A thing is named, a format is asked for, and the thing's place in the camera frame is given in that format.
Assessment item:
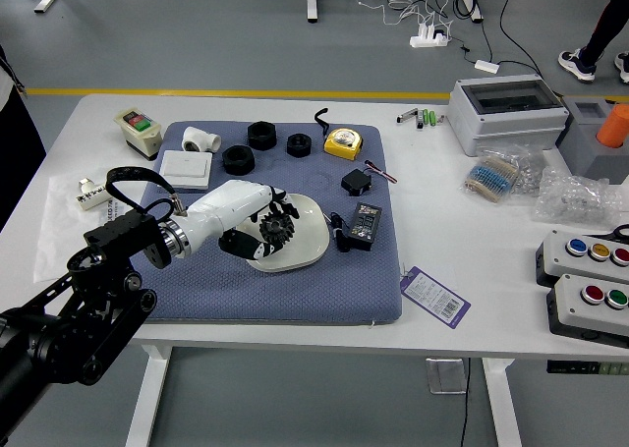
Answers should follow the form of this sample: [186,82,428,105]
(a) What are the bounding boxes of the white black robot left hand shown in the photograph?
[177,179,301,262]

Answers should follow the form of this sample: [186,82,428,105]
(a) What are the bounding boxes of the large black gear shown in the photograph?
[257,209,296,246]

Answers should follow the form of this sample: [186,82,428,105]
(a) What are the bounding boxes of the white square dish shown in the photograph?
[245,193,331,274]

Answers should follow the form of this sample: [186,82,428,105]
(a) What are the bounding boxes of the large black hex nut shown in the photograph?
[247,121,278,150]
[222,143,256,177]

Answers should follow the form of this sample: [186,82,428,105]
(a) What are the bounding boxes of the small black hex nut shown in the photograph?
[286,133,314,159]

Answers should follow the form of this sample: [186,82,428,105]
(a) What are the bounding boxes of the grey three-button control box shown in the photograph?
[535,229,629,289]

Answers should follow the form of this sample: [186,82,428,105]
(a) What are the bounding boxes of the grey two-button control box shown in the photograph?
[545,273,629,348]

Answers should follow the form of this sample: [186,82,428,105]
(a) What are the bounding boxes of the white pipe tee fitting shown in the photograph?
[181,126,223,154]

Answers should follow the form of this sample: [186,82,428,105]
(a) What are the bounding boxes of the blue-grey cushion mat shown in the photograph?
[131,120,403,326]

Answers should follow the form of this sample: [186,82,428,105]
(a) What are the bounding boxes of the yellow tape measure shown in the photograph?
[314,107,365,162]

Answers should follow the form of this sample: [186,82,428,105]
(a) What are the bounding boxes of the small white labelled part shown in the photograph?
[76,177,117,213]

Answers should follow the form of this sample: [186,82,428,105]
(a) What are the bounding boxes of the black digital panel meter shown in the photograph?
[346,202,383,251]

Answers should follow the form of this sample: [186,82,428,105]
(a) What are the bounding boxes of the person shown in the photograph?
[557,0,629,85]
[0,43,49,232]

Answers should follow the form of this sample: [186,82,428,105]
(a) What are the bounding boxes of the purple barcode tag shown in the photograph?
[399,265,472,330]

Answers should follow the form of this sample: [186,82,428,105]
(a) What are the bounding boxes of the white power strip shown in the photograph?
[410,27,451,49]

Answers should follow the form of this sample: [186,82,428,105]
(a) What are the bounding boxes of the bag of blue resistors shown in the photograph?
[459,146,530,205]

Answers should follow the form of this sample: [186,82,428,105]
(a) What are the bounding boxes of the bag of metal screws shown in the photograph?
[513,144,549,196]

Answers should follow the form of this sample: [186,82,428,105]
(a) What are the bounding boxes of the bubble wrap bag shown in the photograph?
[530,165,623,232]

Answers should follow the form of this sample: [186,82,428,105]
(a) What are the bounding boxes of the grey foam block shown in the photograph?
[556,95,629,186]

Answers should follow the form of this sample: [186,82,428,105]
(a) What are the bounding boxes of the orange cylinder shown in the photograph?
[596,103,629,149]

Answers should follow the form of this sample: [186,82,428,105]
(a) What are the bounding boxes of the black desk height controller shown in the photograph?
[546,360,629,375]

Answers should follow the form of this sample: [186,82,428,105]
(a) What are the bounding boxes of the white wall switch panel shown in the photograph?
[157,149,214,193]

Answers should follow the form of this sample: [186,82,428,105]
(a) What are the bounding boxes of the beige red-green push-button switch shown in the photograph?
[113,107,163,162]

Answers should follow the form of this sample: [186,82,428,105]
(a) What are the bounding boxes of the black plug with cord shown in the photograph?
[323,211,353,253]

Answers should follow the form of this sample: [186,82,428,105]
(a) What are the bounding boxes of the black servo with wires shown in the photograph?
[341,159,398,197]

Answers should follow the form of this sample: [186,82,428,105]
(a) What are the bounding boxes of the white cable bundle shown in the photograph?
[341,0,456,30]

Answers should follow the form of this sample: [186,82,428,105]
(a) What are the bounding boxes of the grey metal bracket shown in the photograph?
[425,357,467,395]

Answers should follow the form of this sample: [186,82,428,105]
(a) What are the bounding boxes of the grey electrical enclosure box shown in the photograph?
[446,75,571,157]

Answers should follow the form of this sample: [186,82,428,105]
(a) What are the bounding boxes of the black floor cable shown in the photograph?
[452,0,495,65]
[498,0,561,97]

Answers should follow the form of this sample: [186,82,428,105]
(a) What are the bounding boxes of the black cable under table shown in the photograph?
[459,358,472,447]

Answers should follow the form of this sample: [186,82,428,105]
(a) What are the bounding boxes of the black handled scissors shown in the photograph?
[587,224,629,245]

